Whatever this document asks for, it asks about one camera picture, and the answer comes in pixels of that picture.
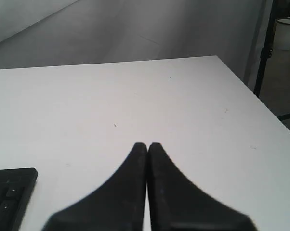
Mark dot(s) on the black acer keyboard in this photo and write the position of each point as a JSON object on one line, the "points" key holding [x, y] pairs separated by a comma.
{"points": [[16, 187]]}

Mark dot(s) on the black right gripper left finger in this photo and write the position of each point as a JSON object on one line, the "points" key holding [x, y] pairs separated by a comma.
{"points": [[117, 205]]}

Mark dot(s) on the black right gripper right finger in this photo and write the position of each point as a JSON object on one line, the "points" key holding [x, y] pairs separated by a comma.
{"points": [[176, 204]]}

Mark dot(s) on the black metal stand pole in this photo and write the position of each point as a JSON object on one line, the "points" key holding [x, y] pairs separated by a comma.
{"points": [[276, 12]]}

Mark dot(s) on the white trash bin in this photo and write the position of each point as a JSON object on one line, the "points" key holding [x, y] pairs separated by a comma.
{"points": [[282, 34]]}

